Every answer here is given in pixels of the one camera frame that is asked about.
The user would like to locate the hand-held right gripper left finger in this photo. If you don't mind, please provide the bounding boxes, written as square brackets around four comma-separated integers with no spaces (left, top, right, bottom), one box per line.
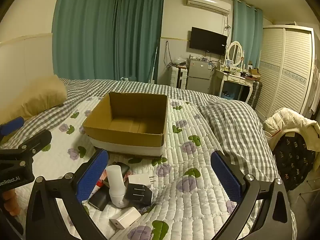
[25,149,110,240]

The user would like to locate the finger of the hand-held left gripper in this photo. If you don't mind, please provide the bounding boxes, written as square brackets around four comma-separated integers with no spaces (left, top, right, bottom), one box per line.
[15,129,52,161]
[0,117,25,145]

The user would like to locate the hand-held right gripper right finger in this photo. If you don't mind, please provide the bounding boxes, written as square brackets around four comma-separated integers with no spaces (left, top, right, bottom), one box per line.
[210,150,294,240]

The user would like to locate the red and white tube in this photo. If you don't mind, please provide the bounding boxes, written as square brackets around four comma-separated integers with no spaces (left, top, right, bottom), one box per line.
[96,171,109,188]

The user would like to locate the black power bank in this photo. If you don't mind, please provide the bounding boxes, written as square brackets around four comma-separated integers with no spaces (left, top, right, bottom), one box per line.
[88,187,111,212]

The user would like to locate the white cylindrical bottle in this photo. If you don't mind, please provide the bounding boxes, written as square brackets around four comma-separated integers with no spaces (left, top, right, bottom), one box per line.
[106,164,129,207]

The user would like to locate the black rounded case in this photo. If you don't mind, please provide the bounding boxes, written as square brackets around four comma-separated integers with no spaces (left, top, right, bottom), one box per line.
[116,162,130,177]

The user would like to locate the white plug charger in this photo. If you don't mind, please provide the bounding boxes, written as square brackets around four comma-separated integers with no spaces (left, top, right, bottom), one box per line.
[128,174,156,188]

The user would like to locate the black plug charger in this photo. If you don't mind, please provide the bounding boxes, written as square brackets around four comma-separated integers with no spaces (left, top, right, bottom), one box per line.
[124,183,153,205]

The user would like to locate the white square adapter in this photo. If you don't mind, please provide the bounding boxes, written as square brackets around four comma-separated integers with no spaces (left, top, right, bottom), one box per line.
[109,207,142,230]

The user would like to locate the brown cardboard box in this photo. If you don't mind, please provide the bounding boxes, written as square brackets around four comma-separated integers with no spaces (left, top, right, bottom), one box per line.
[82,92,168,147]

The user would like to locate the person's left hand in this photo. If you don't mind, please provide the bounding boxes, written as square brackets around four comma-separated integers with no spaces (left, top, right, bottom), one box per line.
[2,189,19,217]

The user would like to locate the beige pillow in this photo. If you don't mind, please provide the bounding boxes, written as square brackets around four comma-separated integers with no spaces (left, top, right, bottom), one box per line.
[15,75,67,117]

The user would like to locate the white headboard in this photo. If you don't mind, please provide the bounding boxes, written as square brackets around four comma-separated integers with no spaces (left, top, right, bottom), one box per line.
[0,32,54,98]

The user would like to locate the cream padded jacket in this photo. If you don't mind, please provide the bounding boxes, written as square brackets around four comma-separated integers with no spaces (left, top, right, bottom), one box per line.
[263,107,320,153]

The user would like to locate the dark suitcase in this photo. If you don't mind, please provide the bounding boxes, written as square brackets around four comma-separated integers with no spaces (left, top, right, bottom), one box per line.
[249,80,263,108]

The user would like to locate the white dressing table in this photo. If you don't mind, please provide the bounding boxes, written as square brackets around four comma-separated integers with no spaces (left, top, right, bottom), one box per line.
[212,66,261,103]

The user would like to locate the silver small fridge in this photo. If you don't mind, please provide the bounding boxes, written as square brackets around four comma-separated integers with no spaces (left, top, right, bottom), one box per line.
[186,58,215,96]

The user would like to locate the teal curtain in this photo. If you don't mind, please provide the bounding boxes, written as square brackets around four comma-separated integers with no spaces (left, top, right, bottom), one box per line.
[51,0,118,81]
[114,0,166,82]

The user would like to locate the white louvred wardrobe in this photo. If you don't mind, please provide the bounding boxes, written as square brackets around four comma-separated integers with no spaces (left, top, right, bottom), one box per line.
[254,24,316,118]

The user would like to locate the white oval mirror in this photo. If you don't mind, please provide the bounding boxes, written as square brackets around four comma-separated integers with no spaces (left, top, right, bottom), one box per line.
[226,41,245,68]

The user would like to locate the light blue curtain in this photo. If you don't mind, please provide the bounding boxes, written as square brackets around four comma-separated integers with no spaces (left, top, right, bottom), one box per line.
[232,0,264,68]

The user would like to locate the white air conditioner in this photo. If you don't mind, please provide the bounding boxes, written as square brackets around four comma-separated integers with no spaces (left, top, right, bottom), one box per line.
[185,0,232,15]

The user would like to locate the black wall television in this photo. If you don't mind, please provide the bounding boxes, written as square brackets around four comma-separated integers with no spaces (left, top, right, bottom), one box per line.
[189,26,228,56]

